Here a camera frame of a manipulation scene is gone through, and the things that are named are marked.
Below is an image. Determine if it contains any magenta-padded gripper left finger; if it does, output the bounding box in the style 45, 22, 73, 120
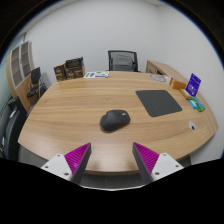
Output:
40, 142, 92, 185

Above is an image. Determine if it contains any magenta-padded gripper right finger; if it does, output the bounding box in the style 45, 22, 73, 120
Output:
132, 142, 185, 185

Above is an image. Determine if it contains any black computer mouse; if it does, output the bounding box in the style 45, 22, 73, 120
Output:
99, 109, 132, 133

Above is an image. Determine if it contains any dark grey mouse pad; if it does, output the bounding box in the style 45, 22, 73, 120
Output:
135, 89, 183, 118

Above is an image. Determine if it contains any black high-back office chair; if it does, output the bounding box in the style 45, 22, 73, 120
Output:
0, 96, 29, 161

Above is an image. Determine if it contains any small blue box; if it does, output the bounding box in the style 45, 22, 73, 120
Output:
188, 98, 198, 110

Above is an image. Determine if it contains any green box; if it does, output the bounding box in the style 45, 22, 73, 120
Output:
192, 96, 207, 113

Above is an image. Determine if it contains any small tan box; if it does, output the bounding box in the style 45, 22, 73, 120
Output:
179, 88, 194, 100

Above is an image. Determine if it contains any orange cardboard box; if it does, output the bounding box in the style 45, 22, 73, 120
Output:
169, 77, 188, 90

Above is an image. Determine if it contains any purple standing sign card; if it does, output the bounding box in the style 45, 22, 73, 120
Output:
185, 72, 202, 98

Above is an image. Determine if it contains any small black chair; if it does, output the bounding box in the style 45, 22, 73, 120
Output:
25, 66, 48, 107

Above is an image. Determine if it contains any round grey disc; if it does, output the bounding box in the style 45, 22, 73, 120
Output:
149, 73, 167, 83

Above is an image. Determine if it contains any small brown cardboard box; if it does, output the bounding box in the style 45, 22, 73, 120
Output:
53, 63, 68, 83

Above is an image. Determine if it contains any large brown cardboard box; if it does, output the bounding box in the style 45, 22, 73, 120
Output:
64, 64, 86, 80

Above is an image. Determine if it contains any wooden side desk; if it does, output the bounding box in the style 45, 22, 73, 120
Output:
145, 59, 189, 84

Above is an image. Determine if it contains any white printed paper sheet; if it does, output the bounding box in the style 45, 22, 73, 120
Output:
83, 70, 110, 79

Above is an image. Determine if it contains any black open box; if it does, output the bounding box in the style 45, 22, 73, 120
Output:
65, 56, 85, 69

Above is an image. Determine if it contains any wooden shelf unit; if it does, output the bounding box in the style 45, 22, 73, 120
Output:
5, 40, 38, 113

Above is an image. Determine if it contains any black mesh office chair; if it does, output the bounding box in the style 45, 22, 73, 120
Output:
107, 49, 140, 73

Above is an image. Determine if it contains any white round cable grommet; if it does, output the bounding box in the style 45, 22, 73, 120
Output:
188, 120, 198, 131

